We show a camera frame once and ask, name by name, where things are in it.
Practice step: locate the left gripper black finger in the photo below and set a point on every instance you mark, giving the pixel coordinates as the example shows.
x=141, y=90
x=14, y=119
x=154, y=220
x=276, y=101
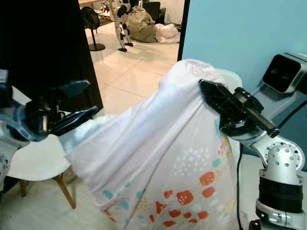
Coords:
x=74, y=87
x=79, y=120

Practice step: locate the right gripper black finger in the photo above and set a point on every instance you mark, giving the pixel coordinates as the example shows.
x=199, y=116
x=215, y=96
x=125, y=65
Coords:
x=218, y=100

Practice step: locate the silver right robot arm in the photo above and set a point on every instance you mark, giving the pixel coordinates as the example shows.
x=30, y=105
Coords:
x=280, y=177

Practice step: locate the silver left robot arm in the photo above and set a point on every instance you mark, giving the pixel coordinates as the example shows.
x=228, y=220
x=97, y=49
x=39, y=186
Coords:
x=7, y=163

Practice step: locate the white plastic chair wooden legs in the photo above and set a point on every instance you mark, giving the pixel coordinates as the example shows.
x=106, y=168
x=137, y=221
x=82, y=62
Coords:
x=38, y=160

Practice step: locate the black office chair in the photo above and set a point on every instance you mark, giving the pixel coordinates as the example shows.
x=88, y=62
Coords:
x=154, y=9

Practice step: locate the black cabinet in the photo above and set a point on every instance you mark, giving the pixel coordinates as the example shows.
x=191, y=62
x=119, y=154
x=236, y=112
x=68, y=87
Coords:
x=43, y=43

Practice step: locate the white black humanoid robot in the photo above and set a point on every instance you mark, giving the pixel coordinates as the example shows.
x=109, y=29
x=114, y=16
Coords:
x=121, y=24

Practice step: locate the white plastic bag red print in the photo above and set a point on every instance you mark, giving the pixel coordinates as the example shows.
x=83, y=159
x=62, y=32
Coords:
x=168, y=33

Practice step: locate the olive green bag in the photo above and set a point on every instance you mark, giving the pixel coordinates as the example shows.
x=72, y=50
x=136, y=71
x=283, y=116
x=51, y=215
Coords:
x=141, y=26

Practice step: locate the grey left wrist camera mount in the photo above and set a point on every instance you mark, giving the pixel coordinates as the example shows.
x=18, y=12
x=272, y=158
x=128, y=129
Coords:
x=14, y=124

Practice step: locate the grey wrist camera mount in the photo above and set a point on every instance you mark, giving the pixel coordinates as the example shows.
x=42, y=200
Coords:
x=280, y=72
x=14, y=124

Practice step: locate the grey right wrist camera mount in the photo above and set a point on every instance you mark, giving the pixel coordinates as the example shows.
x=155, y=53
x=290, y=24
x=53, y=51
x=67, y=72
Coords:
x=280, y=72

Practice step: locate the black pedestal fan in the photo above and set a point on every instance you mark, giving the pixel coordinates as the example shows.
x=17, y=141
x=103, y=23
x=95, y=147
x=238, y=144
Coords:
x=91, y=24

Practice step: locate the black door frame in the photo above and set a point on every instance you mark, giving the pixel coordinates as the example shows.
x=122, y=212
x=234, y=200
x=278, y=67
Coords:
x=183, y=28

